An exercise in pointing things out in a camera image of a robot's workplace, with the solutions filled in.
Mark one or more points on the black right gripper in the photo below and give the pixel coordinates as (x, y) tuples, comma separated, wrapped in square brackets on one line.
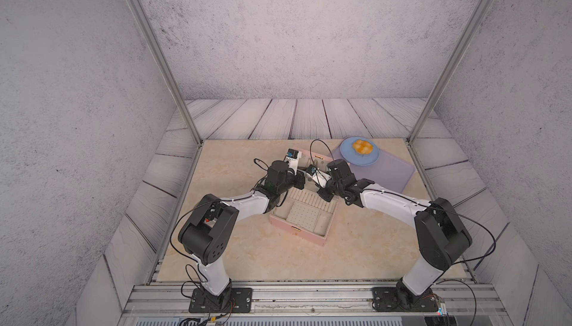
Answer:
[(323, 195)]

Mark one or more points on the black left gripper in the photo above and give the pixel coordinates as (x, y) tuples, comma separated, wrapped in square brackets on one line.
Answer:
[(299, 179)]

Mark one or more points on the pink jewelry box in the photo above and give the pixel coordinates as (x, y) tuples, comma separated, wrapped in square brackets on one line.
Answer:
[(304, 213)]

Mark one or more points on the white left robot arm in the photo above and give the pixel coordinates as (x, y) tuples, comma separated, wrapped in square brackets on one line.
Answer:
[(206, 233)]

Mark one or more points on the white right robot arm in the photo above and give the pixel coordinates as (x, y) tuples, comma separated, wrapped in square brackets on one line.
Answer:
[(442, 236)]

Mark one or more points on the blue plate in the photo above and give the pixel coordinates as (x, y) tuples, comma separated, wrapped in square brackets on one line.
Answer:
[(352, 157)]

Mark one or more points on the orange bread pastry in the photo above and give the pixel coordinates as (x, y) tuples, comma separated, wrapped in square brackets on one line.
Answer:
[(362, 147)]

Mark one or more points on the purple cutting mat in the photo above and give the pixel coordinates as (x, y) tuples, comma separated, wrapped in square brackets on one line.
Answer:
[(389, 171)]

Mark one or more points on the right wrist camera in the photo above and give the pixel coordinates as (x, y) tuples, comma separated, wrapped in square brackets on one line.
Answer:
[(319, 177)]

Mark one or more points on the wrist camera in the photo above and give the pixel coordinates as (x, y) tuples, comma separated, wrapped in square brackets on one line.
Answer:
[(292, 158), (319, 177)]

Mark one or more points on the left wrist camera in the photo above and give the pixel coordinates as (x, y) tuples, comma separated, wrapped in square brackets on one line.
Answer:
[(292, 158)]

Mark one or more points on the metal base rail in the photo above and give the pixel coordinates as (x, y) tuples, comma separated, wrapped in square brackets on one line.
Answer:
[(314, 299)]

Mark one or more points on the metal frame post right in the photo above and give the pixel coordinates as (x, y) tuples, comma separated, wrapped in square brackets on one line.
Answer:
[(475, 19)]

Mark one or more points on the metal frame post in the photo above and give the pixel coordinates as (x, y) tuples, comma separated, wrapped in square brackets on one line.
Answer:
[(146, 29), (475, 19)]

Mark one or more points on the metal frame post left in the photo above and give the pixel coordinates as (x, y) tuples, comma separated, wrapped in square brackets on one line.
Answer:
[(146, 29)]

